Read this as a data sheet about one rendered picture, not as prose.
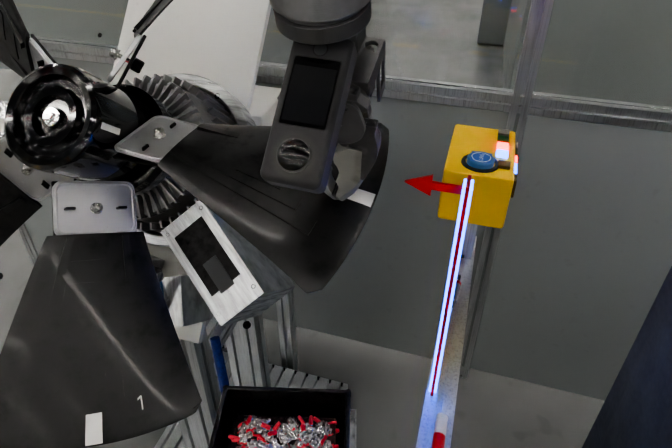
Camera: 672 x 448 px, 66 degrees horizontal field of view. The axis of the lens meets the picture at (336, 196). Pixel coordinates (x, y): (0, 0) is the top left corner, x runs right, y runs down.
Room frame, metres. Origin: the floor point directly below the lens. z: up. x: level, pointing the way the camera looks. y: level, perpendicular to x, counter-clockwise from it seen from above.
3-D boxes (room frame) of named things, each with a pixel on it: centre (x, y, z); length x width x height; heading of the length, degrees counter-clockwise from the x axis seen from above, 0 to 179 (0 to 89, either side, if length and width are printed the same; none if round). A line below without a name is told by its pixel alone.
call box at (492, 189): (0.70, -0.23, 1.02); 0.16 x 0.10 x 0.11; 163
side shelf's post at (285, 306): (1.09, 0.15, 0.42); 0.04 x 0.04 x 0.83; 73
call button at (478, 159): (0.66, -0.21, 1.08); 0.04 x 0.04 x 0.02
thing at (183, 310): (0.54, 0.23, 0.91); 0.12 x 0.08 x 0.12; 163
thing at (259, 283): (0.54, 0.15, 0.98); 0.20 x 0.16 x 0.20; 163
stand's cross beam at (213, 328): (0.78, 0.27, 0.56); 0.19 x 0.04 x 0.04; 163
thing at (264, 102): (1.14, 0.22, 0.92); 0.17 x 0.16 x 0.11; 163
